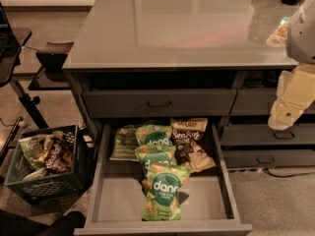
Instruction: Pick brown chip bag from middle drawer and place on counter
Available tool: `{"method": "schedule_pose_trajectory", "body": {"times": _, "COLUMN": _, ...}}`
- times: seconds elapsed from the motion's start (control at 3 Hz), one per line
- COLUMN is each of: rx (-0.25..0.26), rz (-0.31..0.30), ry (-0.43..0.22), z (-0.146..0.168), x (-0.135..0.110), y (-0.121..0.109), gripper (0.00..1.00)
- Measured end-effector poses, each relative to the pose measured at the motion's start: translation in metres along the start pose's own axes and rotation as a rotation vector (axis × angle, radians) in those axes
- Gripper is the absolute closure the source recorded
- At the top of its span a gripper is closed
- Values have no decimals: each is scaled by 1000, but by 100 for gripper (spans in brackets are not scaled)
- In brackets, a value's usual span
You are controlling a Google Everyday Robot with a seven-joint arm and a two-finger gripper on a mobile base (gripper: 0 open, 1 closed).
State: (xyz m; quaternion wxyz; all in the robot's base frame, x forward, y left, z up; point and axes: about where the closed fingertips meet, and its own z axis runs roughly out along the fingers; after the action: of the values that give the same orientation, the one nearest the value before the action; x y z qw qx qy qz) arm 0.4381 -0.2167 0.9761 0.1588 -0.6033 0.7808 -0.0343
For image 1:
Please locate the grey top left drawer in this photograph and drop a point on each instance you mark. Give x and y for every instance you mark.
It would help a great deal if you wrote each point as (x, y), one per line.
(159, 102)

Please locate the middle green Dang chip bag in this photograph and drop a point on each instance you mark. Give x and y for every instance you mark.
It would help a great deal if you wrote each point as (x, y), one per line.
(148, 154)

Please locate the dark green snack bag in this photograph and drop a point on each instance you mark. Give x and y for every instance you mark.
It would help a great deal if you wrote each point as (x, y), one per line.
(125, 143)

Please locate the green dang chip bag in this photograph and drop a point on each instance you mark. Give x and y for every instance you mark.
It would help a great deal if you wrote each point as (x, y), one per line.
(162, 199)
(154, 135)
(148, 154)

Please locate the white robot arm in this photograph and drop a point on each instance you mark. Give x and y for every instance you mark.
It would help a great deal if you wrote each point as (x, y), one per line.
(297, 36)

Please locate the grey cabinet with counter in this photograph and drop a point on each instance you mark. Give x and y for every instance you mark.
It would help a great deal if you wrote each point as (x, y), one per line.
(178, 44)

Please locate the front green Dang chip bag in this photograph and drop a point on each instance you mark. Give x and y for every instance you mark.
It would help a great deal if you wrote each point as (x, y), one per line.
(162, 199)

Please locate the green snack bag in crate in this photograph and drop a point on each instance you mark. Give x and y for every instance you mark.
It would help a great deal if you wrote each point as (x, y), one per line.
(33, 151)

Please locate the pale bag in crate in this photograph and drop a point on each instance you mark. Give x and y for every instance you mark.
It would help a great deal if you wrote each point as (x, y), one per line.
(36, 174)

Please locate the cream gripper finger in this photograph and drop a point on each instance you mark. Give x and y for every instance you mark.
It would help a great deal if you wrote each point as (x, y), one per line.
(287, 114)
(278, 122)

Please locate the grey bottom right drawer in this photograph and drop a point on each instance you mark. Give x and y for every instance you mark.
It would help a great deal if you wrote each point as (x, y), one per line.
(269, 158)

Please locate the dark wooden stool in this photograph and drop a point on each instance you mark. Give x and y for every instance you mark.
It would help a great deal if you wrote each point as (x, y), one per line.
(50, 75)

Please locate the brown SeaSalt chip bag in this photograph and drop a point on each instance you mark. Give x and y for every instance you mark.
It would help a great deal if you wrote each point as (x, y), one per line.
(186, 135)

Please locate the rear green Dang chip bag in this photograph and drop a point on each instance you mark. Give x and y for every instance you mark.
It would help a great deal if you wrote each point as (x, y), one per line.
(154, 135)

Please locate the black desk with stand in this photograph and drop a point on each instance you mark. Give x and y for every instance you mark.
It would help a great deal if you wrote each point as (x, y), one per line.
(12, 41)

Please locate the dark plastic crate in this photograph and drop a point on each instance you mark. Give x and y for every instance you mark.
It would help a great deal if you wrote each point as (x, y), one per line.
(51, 186)

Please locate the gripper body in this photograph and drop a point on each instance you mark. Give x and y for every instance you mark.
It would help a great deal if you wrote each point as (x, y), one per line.
(302, 36)

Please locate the brown chip bag in crate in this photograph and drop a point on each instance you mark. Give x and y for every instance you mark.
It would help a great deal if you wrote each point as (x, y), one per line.
(59, 156)

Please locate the open grey middle drawer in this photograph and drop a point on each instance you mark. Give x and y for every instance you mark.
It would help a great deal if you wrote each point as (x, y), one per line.
(203, 206)

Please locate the grey top right drawer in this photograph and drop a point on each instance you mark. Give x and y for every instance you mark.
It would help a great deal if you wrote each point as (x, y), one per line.
(253, 101)

